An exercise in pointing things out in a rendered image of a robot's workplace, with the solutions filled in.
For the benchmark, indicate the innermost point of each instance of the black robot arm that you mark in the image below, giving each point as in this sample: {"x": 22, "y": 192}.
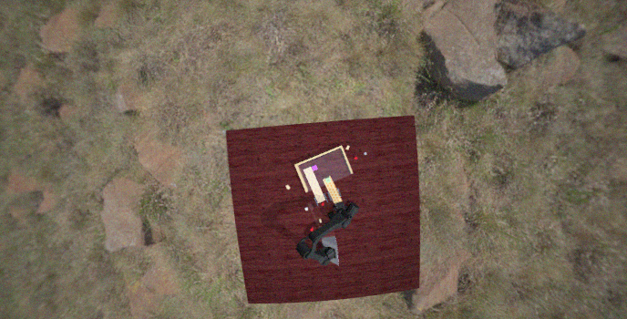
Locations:
{"x": 338, "y": 220}

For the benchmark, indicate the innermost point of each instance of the cream strip with orange polka dots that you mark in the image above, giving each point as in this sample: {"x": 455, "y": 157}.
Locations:
{"x": 334, "y": 193}

